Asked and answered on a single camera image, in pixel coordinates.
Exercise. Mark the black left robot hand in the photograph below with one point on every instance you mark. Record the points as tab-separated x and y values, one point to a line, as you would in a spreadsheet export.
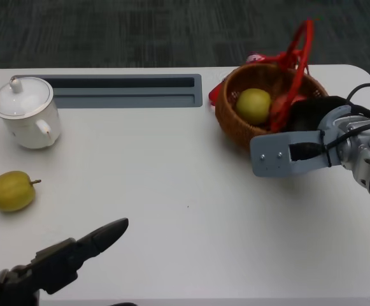
60	264

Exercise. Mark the red printed ribbon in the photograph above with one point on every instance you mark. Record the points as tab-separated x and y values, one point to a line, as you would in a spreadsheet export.
267	59

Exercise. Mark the yellow-green fruit with stem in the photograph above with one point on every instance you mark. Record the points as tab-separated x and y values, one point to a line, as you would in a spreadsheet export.
11	191

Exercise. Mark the white ceramic mug lid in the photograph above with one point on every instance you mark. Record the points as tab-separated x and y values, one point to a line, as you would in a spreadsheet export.
22	99

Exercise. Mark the yellow-green round fruit without stem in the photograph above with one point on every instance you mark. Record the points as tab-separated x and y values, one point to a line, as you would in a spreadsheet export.
253	106

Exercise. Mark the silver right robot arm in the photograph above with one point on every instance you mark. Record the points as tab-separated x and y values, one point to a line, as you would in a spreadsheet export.
363	143

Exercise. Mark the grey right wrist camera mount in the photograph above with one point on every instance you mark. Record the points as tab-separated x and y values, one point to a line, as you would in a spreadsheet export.
274	154

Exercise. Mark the red apple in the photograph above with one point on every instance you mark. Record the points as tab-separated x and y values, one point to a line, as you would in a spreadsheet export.
280	110

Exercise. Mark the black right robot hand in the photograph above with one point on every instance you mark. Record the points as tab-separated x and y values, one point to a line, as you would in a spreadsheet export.
312	114

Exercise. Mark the white ceramic mug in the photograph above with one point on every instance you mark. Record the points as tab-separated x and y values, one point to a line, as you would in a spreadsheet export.
35	127

